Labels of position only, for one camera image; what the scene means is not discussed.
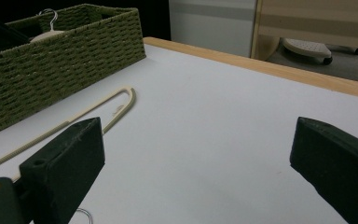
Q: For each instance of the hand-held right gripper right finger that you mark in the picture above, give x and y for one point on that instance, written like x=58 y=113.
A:
x=338 y=168

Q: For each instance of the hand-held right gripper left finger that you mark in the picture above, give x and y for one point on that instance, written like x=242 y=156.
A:
x=68 y=161

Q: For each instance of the beige clothes hanger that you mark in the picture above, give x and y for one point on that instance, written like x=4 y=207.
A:
x=133 y=99
x=48 y=34

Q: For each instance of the green woven basket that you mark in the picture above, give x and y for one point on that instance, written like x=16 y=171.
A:
x=59 y=71

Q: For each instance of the white table mat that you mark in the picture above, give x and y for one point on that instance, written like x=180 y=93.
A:
x=199 y=140

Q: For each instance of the light wooden desk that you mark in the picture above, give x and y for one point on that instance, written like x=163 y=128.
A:
x=317 y=18

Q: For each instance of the white cabinet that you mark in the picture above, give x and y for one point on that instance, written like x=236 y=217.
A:
x=211 y=28

